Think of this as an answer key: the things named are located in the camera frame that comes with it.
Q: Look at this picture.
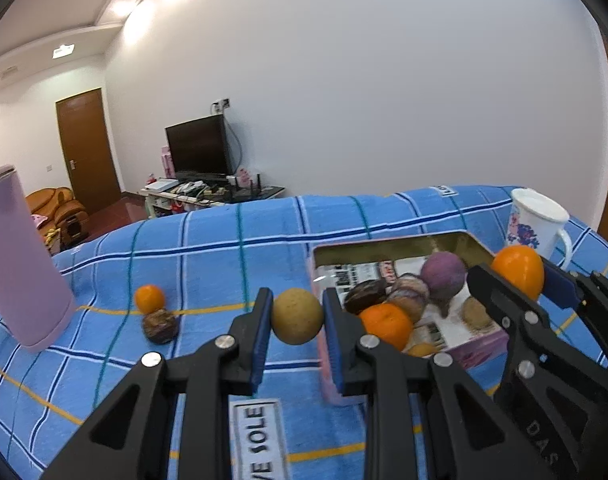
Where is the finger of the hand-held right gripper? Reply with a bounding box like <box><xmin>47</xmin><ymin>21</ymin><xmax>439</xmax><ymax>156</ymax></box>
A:
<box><xmin>466</xmin><ymin>264</ymin><xmax>608</xmax><ymax>403</ymax></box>
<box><xmin>542</xmin><ymin>260</ymin><xmax>608</xmax><ymax>371</ymax></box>

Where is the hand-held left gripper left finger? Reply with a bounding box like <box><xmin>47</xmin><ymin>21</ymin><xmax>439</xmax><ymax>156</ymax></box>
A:
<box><xmin>41</xmin><ymin>287</ymin><xmax>275</xmax><ymax>480</ymax></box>

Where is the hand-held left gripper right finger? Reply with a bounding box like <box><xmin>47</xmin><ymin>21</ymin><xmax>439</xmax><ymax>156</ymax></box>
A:
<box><xmin>321</xmin><ymin>287</ymin><xmax>559</xmax><ymax>480</ymax></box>

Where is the small tan longan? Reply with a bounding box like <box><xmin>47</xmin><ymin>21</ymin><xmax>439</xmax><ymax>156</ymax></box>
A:
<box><xmin>461</xmin><ymin>296</ymin><xmax>502</xmax><ymax>331</ymax></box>
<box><xmin>270</xmin><ymin>287</ymin><xmax>325</xmax><ymax>346</ymax></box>

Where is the pointed orange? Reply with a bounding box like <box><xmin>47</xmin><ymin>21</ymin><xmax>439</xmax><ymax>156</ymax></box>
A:
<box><xmin>490</xmin><ymin>245</ymin><xmax>544</xmax><ymax>301</ymax></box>

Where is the purple round fruit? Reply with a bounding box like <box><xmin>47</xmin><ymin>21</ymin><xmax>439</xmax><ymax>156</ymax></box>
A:
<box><xmin>420</xmin><ymin>252</ymin><xmax>468</xmax><ymax>318</ymax></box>

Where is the chocolate donut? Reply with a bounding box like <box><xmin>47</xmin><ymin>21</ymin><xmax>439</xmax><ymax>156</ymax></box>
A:
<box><xmin>344</xmin><ymin>280</ymin><xmax>389</xmax><ymax>315</ymax></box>

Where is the brown ringed taro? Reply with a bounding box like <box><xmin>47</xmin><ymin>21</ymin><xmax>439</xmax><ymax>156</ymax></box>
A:
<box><xmin>388</xmin><ymin>273</ymin><xmax>431</xmax><ymax>323</ymax></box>

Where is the pink tin box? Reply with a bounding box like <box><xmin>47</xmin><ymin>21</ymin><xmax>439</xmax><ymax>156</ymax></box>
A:
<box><xmin>306</xmin><ymin>230</ymin><xmax>509</xmax><ymax>406</ymax></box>

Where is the white floral mug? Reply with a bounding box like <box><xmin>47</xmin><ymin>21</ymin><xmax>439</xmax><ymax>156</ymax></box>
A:
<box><xmin>506</xmin><ymin>187</ymin><xmax>573</xmax><ymax>268</ymax></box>

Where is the blue checked blanket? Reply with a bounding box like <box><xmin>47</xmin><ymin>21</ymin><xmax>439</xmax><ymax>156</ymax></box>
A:
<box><xmin>0</xmin><ymin>185</ymin><xmax>608</xmax><ymax>480</ymax></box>

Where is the television stand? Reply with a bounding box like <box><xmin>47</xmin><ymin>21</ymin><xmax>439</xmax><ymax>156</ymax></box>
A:
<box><xmin>140</xmin><ymin>179</ymin><xmax>286</xmax><ymax>220</ymax></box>

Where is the black router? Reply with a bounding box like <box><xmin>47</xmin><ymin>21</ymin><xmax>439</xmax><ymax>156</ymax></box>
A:
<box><xmin>233</xmin><ymin>174</ymin><xmax>263</xmax><ymax>197</ymax></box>

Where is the black television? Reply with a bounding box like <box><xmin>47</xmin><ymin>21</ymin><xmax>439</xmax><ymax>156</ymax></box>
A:
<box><xmin>165</xmin><ymin>114</ymin><xmax>235</xmax><ymax>176</ymax></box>

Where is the orange brown sofa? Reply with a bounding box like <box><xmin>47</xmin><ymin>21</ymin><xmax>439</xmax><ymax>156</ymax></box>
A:
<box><xmin>24</xmin><ymin>187</ymin><xmax>90</xmax><ymax>250</ymax></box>

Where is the lavender tumbler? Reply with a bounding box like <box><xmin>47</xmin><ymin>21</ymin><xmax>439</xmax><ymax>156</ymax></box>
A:
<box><xmin>0</xmin><ymin>164</ymin><xmax>79</xmax><ymax>353</ymax></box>

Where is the brown wooden door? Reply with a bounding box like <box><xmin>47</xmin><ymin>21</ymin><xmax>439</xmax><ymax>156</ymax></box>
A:
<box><xmin>55</xmin><ymin>88</ymin><xmax>122</xmax><ymax>208</ymax></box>

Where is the television cable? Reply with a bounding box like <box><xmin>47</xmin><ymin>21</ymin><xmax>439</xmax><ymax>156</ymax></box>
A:
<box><xmin>226</xmin><ymin>119</ymin><xmax>245</xmax><ymax>173</ymax></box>

